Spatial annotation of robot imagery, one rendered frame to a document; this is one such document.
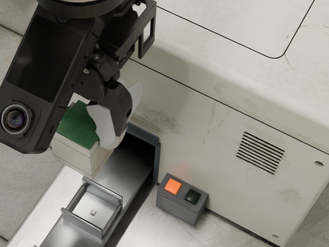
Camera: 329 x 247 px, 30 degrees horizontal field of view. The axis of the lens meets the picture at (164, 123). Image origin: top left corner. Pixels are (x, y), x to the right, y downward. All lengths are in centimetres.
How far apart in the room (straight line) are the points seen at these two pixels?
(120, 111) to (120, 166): 31
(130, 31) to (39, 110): 10
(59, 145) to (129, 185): 22
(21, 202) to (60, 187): 97
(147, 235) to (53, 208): 13
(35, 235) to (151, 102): 25
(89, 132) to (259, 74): 16
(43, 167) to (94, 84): 137
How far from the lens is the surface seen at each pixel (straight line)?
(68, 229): 77
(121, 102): 49
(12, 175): 184
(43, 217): 82
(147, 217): 82
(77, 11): 42
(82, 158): 58
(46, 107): 44
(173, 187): 77
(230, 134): 64
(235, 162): 68
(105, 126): 53
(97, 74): 47
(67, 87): 44
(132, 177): 79
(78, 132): 57
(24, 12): 217
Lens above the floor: 163
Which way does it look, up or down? 60 degrees down
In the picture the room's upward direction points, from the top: 6 degrees clockwise
